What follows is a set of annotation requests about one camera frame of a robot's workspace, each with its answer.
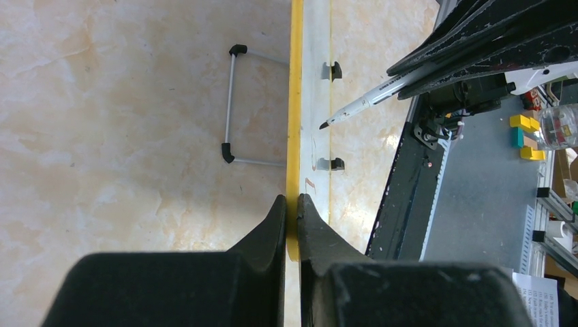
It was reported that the aluminium frame rail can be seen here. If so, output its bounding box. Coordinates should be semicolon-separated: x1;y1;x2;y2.
519;152;577;277

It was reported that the clear plastic bottle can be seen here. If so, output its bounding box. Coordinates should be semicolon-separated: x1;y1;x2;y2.
538;104;577;151

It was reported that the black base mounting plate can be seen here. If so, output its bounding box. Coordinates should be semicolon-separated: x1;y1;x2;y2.
365;95;448;260

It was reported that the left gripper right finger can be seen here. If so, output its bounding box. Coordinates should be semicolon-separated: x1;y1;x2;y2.
296;194;532;326

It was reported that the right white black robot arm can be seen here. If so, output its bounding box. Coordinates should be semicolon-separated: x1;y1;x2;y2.
387;1;577;149

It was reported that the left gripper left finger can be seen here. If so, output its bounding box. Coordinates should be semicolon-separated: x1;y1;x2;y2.
43;195;286;326

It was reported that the printed paper sheet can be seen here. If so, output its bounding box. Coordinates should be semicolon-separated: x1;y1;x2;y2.
512;272;559;327

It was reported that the yellow toy block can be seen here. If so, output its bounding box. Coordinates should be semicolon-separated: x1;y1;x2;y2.
509;114;546;161

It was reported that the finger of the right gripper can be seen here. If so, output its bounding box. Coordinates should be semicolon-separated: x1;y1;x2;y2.
398;22;577;99
387;1;577;76

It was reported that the red-capped whiteboard marker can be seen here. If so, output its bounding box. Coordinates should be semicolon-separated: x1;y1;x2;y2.
319;63;437;130

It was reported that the yellow-framed whiteboard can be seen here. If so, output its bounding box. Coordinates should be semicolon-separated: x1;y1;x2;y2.
220;0;346;327

